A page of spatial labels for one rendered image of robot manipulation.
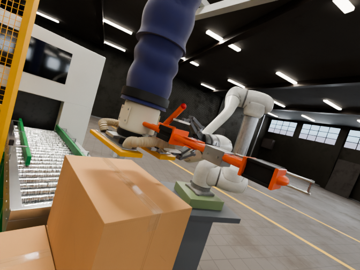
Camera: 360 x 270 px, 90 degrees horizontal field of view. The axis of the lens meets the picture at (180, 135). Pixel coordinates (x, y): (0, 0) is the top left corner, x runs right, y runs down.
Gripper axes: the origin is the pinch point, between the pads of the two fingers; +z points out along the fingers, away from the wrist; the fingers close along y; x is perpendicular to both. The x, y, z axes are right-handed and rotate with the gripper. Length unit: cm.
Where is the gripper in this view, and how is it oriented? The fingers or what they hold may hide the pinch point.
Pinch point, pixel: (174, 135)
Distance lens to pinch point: 68.2
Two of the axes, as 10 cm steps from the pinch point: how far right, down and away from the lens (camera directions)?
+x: -6.8, -2.7, 6.9
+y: -3.0, 9.5, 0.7
